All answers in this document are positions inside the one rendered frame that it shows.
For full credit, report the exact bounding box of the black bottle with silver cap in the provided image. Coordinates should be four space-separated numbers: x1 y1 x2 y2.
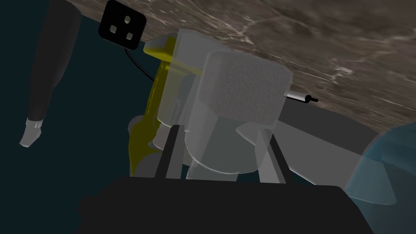
19 0 84 148

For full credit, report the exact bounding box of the silver rod with black tip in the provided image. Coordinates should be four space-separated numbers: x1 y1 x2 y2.
284 91 319 104

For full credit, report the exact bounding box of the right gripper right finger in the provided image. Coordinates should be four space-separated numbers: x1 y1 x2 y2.
255 128 287 184

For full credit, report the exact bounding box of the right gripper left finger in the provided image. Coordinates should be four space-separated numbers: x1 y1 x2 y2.
154 124 185 180

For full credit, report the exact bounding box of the blue translucent container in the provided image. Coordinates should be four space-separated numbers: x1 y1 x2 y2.
344 121 416 234

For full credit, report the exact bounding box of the grey flat slab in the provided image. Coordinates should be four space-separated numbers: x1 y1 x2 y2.
236 103 381 186

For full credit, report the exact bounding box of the black power cable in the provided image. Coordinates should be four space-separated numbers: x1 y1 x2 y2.
124 48 156 82

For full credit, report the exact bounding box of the black wall socket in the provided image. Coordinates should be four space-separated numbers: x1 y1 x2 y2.
98 0 147 51

